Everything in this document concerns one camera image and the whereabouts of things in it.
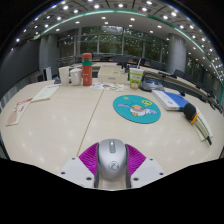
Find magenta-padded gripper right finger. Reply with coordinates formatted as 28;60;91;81
125;143;167;189

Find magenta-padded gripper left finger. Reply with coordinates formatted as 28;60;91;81
59;142;100;189

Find silver grey computer mouse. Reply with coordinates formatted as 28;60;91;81
96;138;130;183

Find round teal cartoon mouse pad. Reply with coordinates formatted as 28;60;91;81
112;94;162;125

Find blue and white book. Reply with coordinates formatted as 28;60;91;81
151;89;190;112

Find white paper sheet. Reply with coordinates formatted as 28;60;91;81
194;106;214;141

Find red and white leaflet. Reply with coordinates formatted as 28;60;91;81
5;97;34;127

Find white booklet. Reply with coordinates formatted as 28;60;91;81
30;84;62;103

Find grey conference microphone console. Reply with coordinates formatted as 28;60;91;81
138;77;166;93

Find colourful sticker sheet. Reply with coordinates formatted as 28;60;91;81
90;82;125;92

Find green printed cup with straw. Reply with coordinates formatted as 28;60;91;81
128;59;145;90

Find long curved conference desk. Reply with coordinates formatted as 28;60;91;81
141;68;224;114

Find white lidded mug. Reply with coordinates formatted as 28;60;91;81
69;64;83;87

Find tall white paper cup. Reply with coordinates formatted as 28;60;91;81
58;66;71;87

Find beige cardboard box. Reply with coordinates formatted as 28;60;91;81
97;66;129;85

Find red bottle with green band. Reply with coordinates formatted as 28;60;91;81
81;52;94;87

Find dark office chairs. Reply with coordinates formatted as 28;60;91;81
99;53;209;89

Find ceiling lights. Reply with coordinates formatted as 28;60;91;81
11;0;224;81

